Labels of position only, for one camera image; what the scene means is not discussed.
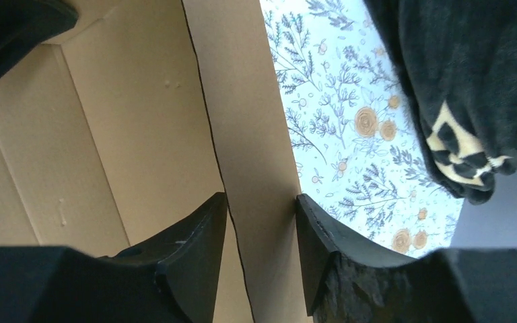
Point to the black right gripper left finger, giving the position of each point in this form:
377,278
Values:
176,271

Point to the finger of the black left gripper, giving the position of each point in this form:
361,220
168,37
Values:
26,24

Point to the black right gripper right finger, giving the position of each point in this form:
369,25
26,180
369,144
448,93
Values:
347,277

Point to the brown cardboard box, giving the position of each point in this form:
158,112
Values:
120,127

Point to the black floral blanket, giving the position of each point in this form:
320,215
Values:
457,65

